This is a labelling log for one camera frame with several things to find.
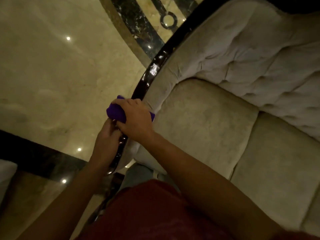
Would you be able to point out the person's left hand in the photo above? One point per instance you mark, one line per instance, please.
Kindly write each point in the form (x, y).
(107, 139)

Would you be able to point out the person's right hand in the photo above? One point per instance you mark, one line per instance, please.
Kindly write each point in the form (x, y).
(137, 119)

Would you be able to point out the person's right fingers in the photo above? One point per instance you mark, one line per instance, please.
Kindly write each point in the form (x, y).
(120, 103)

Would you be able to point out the person's left fingers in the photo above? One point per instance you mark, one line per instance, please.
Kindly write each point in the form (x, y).
(113, 129)

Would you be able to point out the purple cleaning cloth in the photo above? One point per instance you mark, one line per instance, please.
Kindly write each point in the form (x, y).
(116, 112)

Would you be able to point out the beige tufted sofa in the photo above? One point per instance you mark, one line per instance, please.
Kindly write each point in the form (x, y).
(250, 72)

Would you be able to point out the person's left forearm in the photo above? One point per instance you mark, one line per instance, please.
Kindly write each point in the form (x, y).
(65, 202)

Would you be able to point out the person's right forearm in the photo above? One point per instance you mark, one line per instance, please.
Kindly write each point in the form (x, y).
(212, 187)

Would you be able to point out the person's grey trousers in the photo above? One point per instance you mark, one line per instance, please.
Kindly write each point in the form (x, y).
(140, 174)

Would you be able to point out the beige sofa seat cushion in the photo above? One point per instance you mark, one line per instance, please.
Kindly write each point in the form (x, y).
(205, 124)
(277, 172)

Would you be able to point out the person's red shirt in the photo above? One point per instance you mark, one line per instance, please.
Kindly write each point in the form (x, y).
(150, 212)

